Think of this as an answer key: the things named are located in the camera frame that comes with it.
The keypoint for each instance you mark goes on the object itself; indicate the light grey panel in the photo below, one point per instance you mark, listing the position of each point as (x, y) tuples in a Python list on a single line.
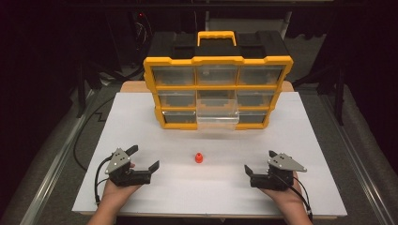
[(247, 25)]

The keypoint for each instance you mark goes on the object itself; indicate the metal floor rail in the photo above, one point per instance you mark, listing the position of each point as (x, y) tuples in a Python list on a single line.
[(53, 175), (353, 162)]

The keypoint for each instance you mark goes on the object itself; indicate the yellow black organizer case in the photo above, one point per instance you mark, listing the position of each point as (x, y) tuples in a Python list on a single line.
[(216, 59)]

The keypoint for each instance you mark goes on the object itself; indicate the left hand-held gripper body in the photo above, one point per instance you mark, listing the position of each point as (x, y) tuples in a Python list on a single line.
[(123, 178)]

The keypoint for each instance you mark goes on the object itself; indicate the black metal stand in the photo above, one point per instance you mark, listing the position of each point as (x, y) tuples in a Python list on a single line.
[(339, 103), (80, 93)]

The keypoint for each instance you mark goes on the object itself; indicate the set of clear drawers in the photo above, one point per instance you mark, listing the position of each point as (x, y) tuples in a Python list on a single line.
[(173, 76)]

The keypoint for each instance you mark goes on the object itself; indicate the person's right hand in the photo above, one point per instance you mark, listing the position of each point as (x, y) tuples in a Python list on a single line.
[(289, 197)]

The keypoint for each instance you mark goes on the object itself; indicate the clear plastic drawer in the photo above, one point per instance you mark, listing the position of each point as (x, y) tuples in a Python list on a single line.
[(217, 108)]

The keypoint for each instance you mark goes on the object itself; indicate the small orange cap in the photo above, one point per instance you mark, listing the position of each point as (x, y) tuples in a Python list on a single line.
[(198, 158)]

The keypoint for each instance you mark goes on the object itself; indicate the person's left hand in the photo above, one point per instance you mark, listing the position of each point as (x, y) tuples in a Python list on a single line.
[(117, 194)]

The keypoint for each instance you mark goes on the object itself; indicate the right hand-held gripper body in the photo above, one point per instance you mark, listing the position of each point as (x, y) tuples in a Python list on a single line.
[(277, 181)]

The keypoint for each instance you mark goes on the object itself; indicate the dark device with red light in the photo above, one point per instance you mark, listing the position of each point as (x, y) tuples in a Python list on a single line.
[(141, 28)]

